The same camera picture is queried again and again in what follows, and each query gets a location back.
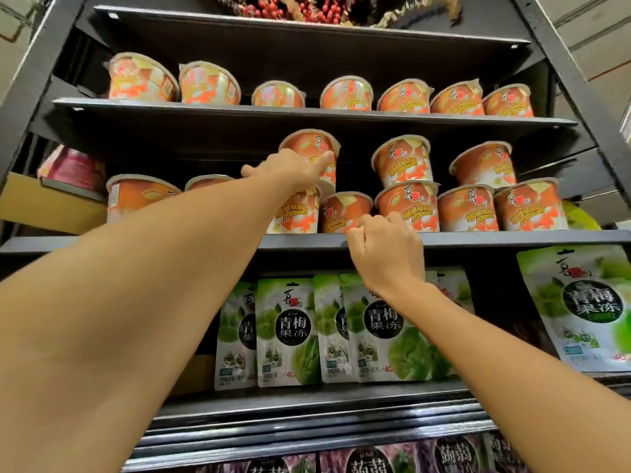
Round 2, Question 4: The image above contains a red berry garland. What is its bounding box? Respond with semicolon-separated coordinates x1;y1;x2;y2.
212;0;465;30

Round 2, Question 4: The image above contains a person's right forearm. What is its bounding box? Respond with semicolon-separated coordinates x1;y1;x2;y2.
389;281;631;473

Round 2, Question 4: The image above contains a person's left hand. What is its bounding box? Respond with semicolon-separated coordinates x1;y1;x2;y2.
241;147;337;201

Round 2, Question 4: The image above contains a pink packet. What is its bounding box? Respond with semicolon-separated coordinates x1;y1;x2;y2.
37;145;108;193

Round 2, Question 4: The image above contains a row of green-white bags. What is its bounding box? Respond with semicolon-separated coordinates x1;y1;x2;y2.
215;244;631;392

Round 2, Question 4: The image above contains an orange jelly cup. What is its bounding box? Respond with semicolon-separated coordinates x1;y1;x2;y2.
279;129;341;188
318;192;376;235

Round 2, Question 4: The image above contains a dark grey metal shelf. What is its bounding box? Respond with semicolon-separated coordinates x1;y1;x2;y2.
0;0;631;473

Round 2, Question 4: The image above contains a row of orange tubs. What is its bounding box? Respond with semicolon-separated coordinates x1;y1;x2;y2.
105;52;534;117

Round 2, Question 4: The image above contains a cardboard box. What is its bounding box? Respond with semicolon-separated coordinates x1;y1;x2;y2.
0;172;108;235

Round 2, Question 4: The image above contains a brown cardboard sheet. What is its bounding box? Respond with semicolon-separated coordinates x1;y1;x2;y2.
168;354;218;395

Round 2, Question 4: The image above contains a stack of orange tubs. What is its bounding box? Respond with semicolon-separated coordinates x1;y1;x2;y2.
106;129;569;235

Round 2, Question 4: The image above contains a person's left forearm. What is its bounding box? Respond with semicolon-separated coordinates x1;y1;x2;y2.
0;170;287;473

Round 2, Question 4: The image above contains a row of purple-white bags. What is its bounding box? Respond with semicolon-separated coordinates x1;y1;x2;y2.
222;433;534;473

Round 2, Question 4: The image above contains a green round object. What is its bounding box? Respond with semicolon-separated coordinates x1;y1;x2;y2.
562;200;603;233

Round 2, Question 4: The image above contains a person's right hand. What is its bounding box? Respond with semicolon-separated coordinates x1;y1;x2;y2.
345;212;427;304

